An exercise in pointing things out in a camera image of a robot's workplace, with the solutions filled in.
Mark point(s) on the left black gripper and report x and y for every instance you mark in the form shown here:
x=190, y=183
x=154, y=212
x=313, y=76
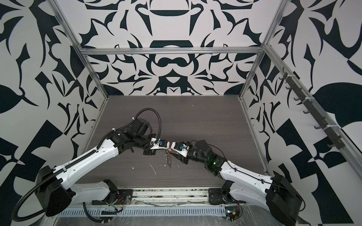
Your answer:
x=150, y=151

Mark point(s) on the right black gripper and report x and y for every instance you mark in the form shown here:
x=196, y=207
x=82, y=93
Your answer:
x=184, y=160

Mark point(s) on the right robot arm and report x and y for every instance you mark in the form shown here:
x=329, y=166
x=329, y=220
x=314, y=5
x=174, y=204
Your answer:
x=273, y=193

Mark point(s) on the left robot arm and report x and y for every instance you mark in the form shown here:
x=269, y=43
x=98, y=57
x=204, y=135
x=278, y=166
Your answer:
x=58, y=187

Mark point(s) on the small circuit board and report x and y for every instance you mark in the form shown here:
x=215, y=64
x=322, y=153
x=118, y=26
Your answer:
x=232, y=213

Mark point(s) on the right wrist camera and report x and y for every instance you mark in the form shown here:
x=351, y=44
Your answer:
x=180, y=148

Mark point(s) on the aluminium front rail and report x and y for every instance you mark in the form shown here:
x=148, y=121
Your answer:
x=169, y=195

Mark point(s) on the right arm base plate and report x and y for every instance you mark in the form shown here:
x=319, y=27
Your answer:
x=220, y=196

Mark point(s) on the white slotted cable duct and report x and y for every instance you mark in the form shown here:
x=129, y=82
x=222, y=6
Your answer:
x=165, y=211

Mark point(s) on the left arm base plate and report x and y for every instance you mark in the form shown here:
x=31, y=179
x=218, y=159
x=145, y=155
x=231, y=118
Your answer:
x=120, y=197

